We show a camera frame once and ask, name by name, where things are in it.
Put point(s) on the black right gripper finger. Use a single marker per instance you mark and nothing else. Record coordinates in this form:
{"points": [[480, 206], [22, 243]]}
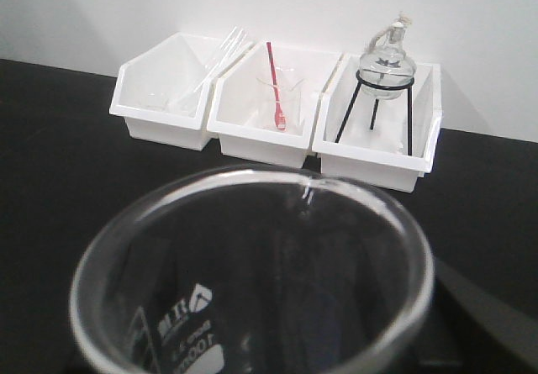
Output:
{"points": [[471, 331]]}

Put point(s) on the right white plastic bin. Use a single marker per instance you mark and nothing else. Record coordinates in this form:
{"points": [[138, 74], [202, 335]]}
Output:
{"points": [[387, 144]]}

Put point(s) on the clear glass beaker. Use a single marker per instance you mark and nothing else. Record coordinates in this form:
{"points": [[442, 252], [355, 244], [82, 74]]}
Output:
{"points": [[254, 270]]}

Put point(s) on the red plastic spatula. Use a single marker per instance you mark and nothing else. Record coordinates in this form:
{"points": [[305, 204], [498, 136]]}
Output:
{"points": [[279, 117]]}

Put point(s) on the left white plastic bin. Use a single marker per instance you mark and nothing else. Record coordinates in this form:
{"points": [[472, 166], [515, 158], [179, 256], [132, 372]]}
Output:
{"points": [[147, 85]]}

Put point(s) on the glass beaker in bin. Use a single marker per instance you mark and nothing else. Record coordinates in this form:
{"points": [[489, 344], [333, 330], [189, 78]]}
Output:
{"points": [[290, 83]]}

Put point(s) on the middle white plastic bin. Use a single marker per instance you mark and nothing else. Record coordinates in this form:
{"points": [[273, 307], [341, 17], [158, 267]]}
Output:
{"points": [[234, 105]]}

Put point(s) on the glass alcohol lamp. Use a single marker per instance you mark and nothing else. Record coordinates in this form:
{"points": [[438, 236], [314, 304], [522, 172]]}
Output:
{"points": [[385, 63]]}

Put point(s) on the white plastic bin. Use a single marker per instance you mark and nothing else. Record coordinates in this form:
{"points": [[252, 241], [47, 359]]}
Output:
{"points": [[234, 105], [147, 85], [387, 144]]}

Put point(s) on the clear glass test tubes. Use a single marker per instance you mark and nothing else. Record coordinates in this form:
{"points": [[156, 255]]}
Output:
{"points": [[227, 50]]}

